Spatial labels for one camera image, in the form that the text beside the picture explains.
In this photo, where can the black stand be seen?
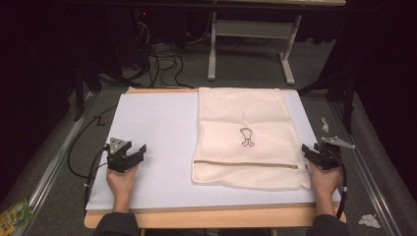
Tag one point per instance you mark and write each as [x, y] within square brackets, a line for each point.
[80, 88]
[347, 95]

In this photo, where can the white foam mat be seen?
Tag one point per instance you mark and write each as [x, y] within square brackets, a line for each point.
[157, 137]

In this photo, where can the cream mesh laundry bag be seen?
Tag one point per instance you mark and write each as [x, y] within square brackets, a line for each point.
[249, 137]

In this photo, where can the person's right hand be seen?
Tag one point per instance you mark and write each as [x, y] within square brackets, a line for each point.
[324, 182]

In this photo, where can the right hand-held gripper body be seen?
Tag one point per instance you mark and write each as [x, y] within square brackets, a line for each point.
[327, 154]

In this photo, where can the crumpled white paper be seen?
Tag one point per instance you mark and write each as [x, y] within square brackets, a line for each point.
[369, 221]

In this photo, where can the small white paper scrap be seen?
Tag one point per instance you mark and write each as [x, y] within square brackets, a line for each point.
[325, 125]

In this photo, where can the wooden table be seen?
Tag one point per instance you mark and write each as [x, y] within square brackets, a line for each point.
[213, 218]

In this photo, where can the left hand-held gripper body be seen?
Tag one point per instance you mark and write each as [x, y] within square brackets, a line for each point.
[119, 160]

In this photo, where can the person's left hand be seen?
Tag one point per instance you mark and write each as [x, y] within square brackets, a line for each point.
[122, 182]

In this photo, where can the metal floor rail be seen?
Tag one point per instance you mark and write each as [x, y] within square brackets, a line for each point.
[360, 157]
[55, 160]

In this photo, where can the white desk frame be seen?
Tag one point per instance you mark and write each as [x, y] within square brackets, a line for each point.
[252, 29]

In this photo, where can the green packet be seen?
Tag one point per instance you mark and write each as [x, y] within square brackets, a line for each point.
[13, 218]

